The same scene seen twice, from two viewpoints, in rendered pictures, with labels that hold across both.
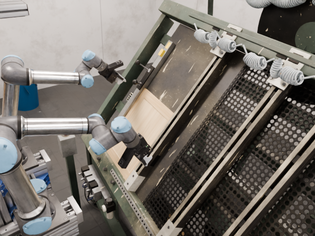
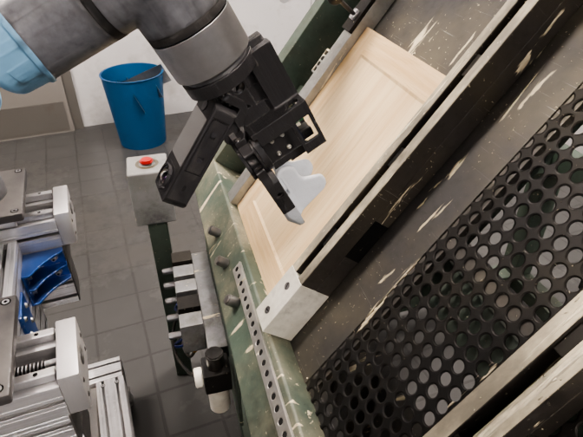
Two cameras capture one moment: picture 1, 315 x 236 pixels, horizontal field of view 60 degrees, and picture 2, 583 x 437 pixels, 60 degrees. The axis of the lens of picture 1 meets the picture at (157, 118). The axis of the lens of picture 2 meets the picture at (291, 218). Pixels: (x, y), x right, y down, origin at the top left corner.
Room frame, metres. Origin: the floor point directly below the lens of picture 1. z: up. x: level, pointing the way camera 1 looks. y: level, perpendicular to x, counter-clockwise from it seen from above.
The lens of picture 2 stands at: (0.56, -0.10, 1.64)
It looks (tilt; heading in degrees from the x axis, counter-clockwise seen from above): 34 degrees down; 18
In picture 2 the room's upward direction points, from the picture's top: straight up
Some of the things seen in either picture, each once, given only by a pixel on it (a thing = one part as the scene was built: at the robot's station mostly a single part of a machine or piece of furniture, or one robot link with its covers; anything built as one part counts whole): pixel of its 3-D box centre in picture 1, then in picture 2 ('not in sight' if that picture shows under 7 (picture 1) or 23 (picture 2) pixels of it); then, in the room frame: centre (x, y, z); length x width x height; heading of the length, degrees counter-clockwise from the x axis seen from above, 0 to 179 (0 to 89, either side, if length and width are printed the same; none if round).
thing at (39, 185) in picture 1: (34, 194); not in sight; (0.87, 0.57, 1.20); 0.13 x 0.12 x 0.14; 26
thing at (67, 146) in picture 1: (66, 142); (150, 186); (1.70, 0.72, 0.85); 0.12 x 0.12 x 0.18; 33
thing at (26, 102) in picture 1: (25, 88); (140, 104); (3.51, 1.98, 0.28); 0.48 x 0.44 x 0.56; 130
